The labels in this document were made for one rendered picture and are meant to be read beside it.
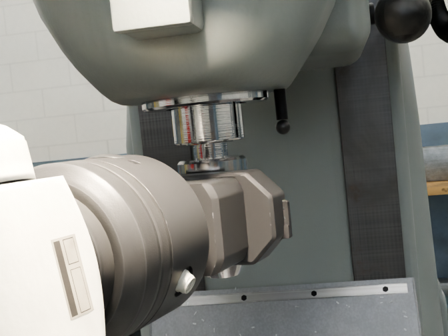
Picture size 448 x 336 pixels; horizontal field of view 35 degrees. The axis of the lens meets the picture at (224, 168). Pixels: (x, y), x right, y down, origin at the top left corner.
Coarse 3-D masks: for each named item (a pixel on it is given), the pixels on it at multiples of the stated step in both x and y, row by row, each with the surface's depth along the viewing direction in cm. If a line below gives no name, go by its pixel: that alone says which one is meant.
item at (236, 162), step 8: (184, 160) 48; (192, 160) 47; (200, 160) 46; (208, 160) 45; (216, 160) 45; (224, 160) 45; (232, 160) 46; (240, 160) 46; (184, 168) 46; (192, 168) 46; (200, 168) 45; (208, 168) 45; (216, 168) 45; (224, 168) 45; (232, 168) 46; (240, 168) 46
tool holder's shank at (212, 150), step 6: (192, 144) 46; (198, 144) 46; (204, 144) 46; (210, 144) 46; (216, 144) 46; (222, 144) 47; (198, 150) 47; (204, 150) 46; (210, 150) 46; (216, 150) 46; (222, 150) 47; (198, 156) 47; (204, 156) 46; (210, 156) 46; (216, 156) 46; (222, 156) 47
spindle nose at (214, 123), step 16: (176, 112) 46; (192, 112) 45; (208, 112) 45; (224, 112) 45; (240, 112) 47; (176, 128) 46; (192, 128) 45; (208, 128) 45; (224, 128) 45; (240, 128) 46; (176, 144) 47
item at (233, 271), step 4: (228, 268) 47; (232, 268) 47; (236, 268) 47; (240, 268) 47; (224, 272) 47; (228, 272) 47; (232, 272) 47; (236, 272) 47; (208, 276) 47; (212, 276) 47; (216, 276) 47; (220, 276) 47; (224, 276) 47; (228, 276) 47; (232, 276) 47
